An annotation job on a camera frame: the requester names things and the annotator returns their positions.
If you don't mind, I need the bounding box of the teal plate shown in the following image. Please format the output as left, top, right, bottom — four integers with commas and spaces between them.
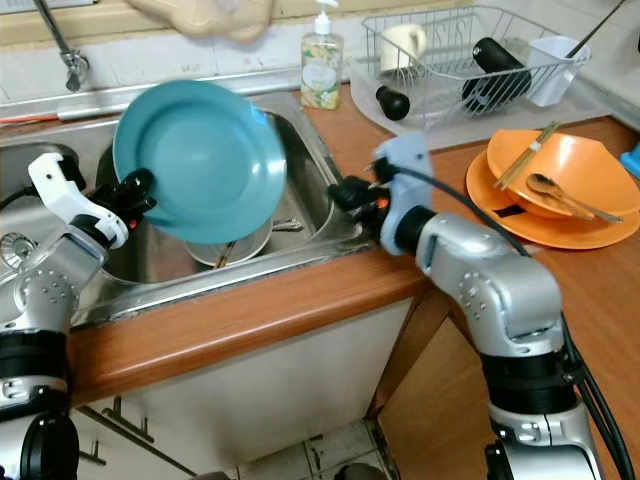
112, 80, 287, 246

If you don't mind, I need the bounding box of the white bowl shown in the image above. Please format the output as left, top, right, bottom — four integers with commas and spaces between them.
188, 218, 273, 269

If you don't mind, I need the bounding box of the wooden top kitchen counter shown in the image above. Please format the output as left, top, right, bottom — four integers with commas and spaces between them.
0, 95, 640, 480

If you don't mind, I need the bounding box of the stainless steel double sink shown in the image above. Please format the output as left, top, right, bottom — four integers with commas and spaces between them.
0, 88, 373, 336

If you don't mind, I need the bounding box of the small black round object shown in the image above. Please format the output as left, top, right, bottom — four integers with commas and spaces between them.
375, 86, 412, 122

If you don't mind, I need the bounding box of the translucent grey drain tray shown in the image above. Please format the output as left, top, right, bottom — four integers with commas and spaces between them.
345, 60, 613, 137

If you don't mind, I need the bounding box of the clear soap pump bottle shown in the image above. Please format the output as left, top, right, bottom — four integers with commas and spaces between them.
298, 0, 345, 111

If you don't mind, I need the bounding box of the metal sink strainer basket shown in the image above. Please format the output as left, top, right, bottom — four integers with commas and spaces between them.
0, 232, 27, 272

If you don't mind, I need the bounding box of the metal faucet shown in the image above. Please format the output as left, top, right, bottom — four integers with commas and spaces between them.
32, 0, 91, 94

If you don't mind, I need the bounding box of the cream mug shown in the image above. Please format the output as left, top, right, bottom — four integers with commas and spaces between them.
378, 22, 429, 74

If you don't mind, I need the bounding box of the wooden chopstick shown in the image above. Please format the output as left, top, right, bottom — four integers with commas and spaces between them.
495, 122, 556, 191
498, 124, 559, 192

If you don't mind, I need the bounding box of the wooden spoon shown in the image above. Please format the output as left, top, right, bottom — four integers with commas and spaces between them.
525, 173, 623, 223

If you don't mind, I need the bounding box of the orange flat plate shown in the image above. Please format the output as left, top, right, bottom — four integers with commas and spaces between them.
465, 150, 640, 251

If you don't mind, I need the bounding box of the beige hanging cloth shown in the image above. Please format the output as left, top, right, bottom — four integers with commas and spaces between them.
130, 0, 273, 43

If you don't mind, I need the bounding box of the black tumbler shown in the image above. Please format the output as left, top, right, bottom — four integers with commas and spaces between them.
462, 38, 534, 113

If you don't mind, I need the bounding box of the white ventilation grille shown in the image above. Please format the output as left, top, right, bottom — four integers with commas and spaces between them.
0, 0, 63, 13

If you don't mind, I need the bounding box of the orange deep plate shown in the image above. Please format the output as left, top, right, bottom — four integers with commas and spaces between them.
487, 128, 640, 222

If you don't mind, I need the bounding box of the white utensil cup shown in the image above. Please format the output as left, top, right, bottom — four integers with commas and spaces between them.
525, 36, 591, 108

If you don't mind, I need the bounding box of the blue plastic object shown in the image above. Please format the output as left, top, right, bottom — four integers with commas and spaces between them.
622, 143, 640, 179

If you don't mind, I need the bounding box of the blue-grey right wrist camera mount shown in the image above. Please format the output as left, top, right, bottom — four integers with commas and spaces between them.
373, 132, 433, 256

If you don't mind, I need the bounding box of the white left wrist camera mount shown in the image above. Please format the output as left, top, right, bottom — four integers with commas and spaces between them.
28, 152, 131, 249

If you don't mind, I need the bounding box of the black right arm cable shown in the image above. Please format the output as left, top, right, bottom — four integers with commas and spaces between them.
420, 163, 640, 480

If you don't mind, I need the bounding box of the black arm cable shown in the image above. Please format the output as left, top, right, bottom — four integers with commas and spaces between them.
0, 184, 43, 213
420, 163, 640, 480

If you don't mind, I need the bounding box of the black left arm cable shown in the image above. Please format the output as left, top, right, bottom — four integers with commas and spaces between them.
0, 184, 43, 213

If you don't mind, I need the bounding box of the thin red hose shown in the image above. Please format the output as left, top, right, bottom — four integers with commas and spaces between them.
0, 111, 53, 127

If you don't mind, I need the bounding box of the wire dish rack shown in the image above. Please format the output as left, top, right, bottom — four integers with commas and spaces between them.
360, 5, 593, 114

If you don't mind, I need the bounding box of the metal cabinet handle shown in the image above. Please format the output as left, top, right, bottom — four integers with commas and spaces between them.
105, 398, 152, 444

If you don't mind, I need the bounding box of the thin dark utensil handle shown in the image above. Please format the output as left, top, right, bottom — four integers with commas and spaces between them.
565, 0, 629, 59

